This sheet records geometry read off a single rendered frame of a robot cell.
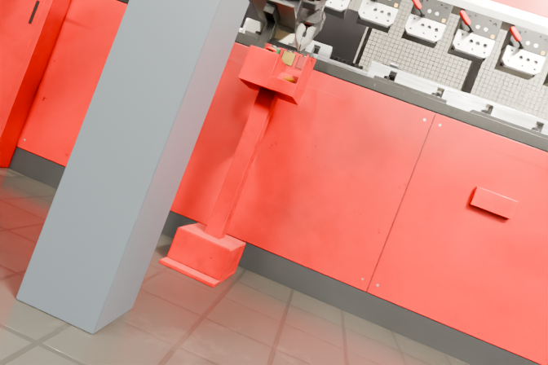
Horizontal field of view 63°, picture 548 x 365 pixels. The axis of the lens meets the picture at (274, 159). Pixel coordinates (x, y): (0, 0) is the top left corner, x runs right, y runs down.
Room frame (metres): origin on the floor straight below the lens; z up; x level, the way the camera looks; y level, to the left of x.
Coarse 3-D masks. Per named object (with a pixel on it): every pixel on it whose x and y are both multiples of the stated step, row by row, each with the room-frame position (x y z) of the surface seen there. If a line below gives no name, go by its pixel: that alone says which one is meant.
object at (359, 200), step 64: (64, 64) 1.88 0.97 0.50; (64, 128) 1.87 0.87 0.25; (320, 128) 1.74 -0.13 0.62; (384, 128) 1.71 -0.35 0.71; (448, 128) 1.68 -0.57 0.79; (192, 192) 1.79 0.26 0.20; (256, 192) 1.76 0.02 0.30; (320, 192) 1.72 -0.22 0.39; (384, 192) 1.70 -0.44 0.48; (448, 192) 1.67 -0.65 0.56; (512, 192) 1.64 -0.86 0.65; (256, 256) 1.75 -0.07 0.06; (320, 256) 1.71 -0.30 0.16; (384, 256) 1.68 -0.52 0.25; (448, 256) 1.66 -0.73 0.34; (512, 256) 1.63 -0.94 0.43; (384, 320) 1.68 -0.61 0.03; (448, 320) 1.65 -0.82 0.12; (512, 320) 1.62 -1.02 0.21
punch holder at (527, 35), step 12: (528, 36) 1.76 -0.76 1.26; (540, 36) 1.76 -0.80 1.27; (504, 48) 1.81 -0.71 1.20; (516, 48) 1.76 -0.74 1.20; (528, 48) 1.76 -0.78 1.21; (540, 48) 1.75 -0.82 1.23; (504, 60) 1.77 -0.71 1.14; (516, 60) 1.76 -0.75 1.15; (528, 60) 1.77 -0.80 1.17; (540, 60) 1.75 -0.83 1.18; (504, 72) 1.84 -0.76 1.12; (516, 72) 1.79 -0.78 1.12; (528, 72) 1.75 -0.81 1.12
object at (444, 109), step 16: (128, 0) 1.86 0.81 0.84; (240, 32) 1.79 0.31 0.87; (320, 64) 1.75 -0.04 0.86; (352, 80) 1.73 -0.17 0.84; (368, 80) 1.72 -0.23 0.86; (400, 96) 1.70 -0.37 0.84; (416, 96) 1.70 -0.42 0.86; (448, 112) 1.68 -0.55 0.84; (464, 112) 1.67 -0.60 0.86; (480, 128) 1.67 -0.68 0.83; (496, 128) 1.66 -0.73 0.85; (512, 128) 1.65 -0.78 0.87; (528, 144) 1.64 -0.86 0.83; (544, 144) 1.63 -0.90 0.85
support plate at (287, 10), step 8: (256, 0) 1.71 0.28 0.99; (264, 0) 1.68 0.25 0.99; (272, 0) 1.65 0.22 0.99; (256, 8) 1.81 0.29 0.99; (280, 8) 1.70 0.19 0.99; (288, 8) 1.67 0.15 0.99; (264, 16) 1.88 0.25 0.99; (288, 16) 1.76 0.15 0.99; (296, 16) 1.75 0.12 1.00; (288, 24) 1.87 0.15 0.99
